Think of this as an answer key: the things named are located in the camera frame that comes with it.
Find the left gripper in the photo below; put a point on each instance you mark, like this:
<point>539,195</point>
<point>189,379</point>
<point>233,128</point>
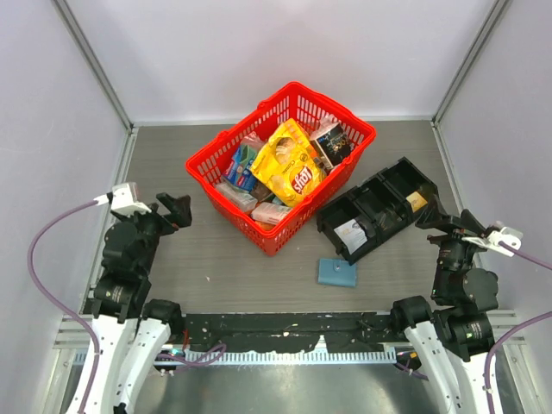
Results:
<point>178,207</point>

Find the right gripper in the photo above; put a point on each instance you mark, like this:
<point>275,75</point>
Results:
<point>460,227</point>

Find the blue card holder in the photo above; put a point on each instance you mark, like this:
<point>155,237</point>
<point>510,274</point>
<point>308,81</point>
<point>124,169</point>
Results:
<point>336,272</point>

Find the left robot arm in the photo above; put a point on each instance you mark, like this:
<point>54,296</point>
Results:
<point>128,329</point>

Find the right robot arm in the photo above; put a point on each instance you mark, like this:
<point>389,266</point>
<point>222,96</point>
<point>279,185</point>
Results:
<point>451,332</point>

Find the gold card in tray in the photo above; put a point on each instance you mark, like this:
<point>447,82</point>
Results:
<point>417,201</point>

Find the white card in tray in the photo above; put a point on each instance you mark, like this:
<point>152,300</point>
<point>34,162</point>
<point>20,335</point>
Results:
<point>352,235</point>

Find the clear wrapped packet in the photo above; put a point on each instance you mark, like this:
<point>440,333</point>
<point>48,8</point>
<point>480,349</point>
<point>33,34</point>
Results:
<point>240,199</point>

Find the black three-compartment tray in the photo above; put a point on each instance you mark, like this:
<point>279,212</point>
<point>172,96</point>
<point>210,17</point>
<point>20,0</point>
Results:
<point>379,205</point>

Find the blue green packet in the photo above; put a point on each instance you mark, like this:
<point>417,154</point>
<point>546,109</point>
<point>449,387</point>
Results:
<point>238,172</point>

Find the pink wrapped packet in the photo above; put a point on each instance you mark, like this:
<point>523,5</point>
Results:
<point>270,213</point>

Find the red plastic shopping basket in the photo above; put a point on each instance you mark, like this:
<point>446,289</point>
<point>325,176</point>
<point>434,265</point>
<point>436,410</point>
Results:
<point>307,107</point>

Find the yellow Lays chips bag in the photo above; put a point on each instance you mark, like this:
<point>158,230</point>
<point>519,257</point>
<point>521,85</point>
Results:
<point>288,165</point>

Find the black snack box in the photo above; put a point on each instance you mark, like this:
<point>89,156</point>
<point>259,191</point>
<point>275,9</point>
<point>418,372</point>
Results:
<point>332,144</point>

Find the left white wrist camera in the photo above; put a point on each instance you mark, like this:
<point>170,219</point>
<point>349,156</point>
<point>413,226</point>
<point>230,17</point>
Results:
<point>123,200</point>

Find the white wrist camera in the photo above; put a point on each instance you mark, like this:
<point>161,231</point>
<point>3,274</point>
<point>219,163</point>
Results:
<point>502,239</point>
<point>123,200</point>

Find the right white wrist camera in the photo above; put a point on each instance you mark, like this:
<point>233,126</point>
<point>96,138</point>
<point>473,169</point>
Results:
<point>502,239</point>

